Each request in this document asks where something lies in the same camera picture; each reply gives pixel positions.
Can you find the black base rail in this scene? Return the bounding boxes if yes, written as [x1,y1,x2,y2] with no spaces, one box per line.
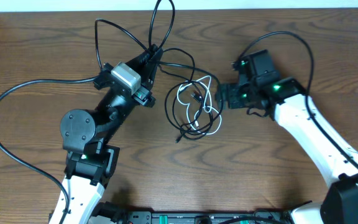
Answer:
[121,203,351,224]

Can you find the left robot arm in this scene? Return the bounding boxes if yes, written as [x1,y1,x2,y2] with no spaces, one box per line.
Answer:
[49,44,163,223]

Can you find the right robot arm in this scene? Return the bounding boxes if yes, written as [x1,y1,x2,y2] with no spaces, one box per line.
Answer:
[216,50,358,223]

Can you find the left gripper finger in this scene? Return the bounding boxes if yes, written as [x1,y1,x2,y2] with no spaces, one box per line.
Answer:
[140,59,158,90]
[126,44,163,73]

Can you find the white usb cable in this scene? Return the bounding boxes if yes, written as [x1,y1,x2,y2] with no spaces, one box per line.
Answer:
[176,75,223,136]

